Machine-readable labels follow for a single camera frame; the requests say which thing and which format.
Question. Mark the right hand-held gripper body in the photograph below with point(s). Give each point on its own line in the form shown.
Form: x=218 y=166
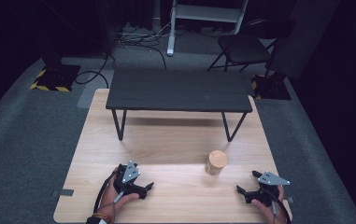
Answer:
x=264 y=193

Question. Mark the small black table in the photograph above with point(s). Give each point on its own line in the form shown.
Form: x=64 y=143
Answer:
x=178 y=90

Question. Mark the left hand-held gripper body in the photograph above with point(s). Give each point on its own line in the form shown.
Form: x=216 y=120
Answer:
x=130 y=174

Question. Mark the person's left hand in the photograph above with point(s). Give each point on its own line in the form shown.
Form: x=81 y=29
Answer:
x=113 y=199

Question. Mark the grey tape strip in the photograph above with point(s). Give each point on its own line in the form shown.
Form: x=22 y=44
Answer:
x=63 y=192

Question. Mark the white metal stand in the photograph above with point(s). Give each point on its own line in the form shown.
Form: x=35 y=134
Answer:
x=203 y=14

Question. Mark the person's right hand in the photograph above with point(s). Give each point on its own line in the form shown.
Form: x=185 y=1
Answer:
x=269 y=211

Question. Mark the black yellow-striped base plate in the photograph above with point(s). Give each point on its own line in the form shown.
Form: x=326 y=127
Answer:
x=57 y=77
x=270 y=87

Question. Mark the orange and white wristband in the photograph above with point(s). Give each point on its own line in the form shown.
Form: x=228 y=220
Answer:
x=99 y=217

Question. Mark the black folding chair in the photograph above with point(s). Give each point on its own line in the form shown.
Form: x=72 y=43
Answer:
x=244 y=48

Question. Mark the wooden cylinder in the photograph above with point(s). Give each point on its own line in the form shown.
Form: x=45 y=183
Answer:
x=216 y=163

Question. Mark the grey upright panel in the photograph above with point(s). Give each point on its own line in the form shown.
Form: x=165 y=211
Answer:
x=303 y=37

